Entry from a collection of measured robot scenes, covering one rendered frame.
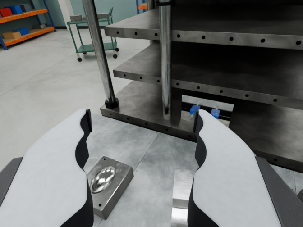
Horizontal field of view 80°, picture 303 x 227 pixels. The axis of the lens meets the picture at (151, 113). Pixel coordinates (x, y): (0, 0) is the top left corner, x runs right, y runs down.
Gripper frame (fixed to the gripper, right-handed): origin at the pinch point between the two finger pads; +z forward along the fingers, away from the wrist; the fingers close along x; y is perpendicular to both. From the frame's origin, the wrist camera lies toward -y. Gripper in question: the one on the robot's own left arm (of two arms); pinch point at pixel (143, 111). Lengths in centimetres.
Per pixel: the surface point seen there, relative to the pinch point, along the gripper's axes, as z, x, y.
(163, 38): 79, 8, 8
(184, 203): 25, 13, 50
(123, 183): 37, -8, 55
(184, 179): 32, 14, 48
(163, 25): 78, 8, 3
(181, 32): 80, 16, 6
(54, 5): 826, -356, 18
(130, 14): 731, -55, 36
